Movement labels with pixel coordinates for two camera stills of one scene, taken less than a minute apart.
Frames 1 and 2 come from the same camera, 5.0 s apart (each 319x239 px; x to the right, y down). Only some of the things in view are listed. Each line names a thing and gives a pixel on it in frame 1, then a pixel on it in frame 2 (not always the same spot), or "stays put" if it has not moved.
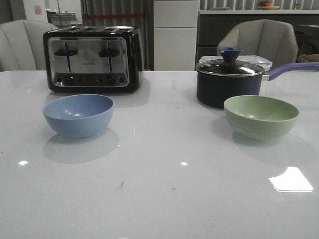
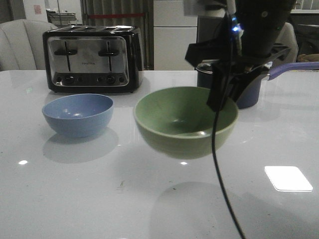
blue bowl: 79,115 stays put
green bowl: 259,117 → 177,122
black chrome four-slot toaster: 94,59 stays put
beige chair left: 22,46 stays put
